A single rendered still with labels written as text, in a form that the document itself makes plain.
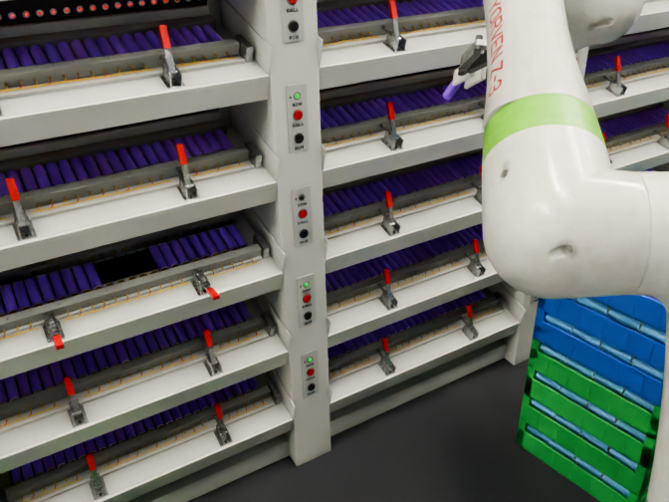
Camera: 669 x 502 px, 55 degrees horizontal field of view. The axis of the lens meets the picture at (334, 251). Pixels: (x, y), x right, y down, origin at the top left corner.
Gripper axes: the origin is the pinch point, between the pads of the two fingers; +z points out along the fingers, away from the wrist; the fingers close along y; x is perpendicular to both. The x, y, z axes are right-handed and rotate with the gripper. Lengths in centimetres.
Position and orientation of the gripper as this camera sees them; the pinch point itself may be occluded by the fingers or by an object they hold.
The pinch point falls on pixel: (469, 75)
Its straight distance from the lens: 126.4
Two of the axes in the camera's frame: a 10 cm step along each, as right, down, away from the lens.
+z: -3.0, 0.2, 9.5
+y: 9.4, 1.7, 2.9
